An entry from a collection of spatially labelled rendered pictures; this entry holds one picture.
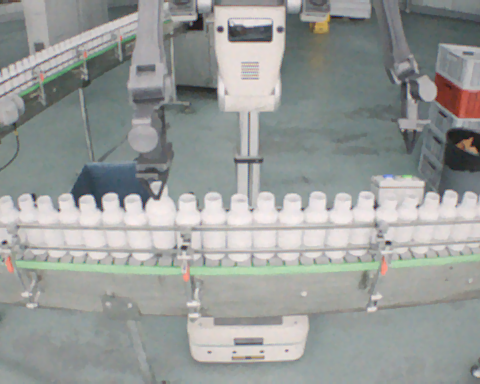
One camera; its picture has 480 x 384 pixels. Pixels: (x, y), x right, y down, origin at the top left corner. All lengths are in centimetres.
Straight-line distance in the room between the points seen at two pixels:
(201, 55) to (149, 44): 387
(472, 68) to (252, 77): 194
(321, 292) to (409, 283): 25
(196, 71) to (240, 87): 336
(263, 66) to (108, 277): 82
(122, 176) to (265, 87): 62
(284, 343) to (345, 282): 85
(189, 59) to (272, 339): 352
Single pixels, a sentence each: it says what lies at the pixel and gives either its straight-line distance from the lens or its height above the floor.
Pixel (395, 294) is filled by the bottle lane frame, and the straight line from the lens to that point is 121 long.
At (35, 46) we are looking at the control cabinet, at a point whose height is 42.
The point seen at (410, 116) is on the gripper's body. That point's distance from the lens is 120.
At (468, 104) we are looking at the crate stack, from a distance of 317.
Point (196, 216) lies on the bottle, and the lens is 100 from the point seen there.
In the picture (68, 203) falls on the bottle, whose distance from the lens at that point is 105.
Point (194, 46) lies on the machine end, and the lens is 474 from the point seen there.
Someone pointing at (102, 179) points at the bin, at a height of 88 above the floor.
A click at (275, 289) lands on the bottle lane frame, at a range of 110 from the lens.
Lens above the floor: 171
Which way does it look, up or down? 33 degrees down
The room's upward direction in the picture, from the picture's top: straight up
